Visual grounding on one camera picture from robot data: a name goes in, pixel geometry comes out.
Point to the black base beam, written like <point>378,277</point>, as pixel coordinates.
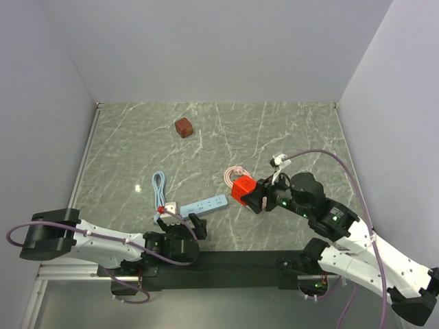
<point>217,270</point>

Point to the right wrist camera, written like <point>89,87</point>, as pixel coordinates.
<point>278,162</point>

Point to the dark red cube adapter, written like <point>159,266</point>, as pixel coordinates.
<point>183,127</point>

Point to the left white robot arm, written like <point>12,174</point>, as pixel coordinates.
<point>61,233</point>

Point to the red cube socket adapter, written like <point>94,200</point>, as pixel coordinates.
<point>241,187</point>

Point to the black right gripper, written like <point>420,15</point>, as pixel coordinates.
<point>254,199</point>

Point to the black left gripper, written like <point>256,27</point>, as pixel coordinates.
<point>199,225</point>

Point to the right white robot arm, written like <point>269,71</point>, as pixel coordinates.
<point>345,245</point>

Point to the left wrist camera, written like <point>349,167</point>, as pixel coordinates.
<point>171,207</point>

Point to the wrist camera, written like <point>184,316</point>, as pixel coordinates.
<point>171,207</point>
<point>278,162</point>

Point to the blue power strip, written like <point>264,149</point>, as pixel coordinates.
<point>204,206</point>

